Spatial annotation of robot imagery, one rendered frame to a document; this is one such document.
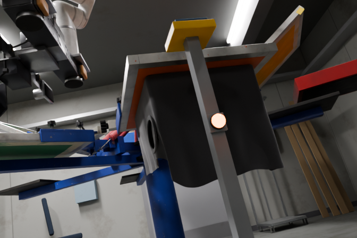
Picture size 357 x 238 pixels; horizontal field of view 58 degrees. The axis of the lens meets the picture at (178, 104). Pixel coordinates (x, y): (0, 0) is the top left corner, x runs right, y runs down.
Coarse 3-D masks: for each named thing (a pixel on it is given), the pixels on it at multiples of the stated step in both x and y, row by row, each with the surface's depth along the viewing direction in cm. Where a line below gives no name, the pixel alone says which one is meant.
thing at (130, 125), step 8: (184, 64) 119; (144, 72) 118; (152, 72) 119; (160, 72) 121; (168, 72) 122; (136, 80) 123; (136, 88) 130; (136, 96) 137; (136, 104) 146; (128, 120) 165; (128, 128) 178
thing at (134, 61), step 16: (208, 48) 119; (224, 48) 121; (240, 48) 122; (256, 48) 124; (272, 48) 125; (128, 64) 111; (144, 64) 112; (160, 64) 115; (176, 64) 118; (128, 80) 121; (128, 96) 136; (128, 112) 154
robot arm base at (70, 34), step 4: (60, 28) 138; (64, 28) 138; (68, 28) 139; (64, 32) 137; (68, 32) 138; (72, 32) 139; (64, 36) 137; (68, 36) 137; (72, 36) 139; (76, 36) 142; (68, 40) 136; (72, 40) 138; (76, 40) 140; (68, 44) 136; (72, 44) 137; (76, 44) 139; (68, 48) 135; (72, 48) 136; (76, 48) 138; (72, 52) 135; (76, 52) 137
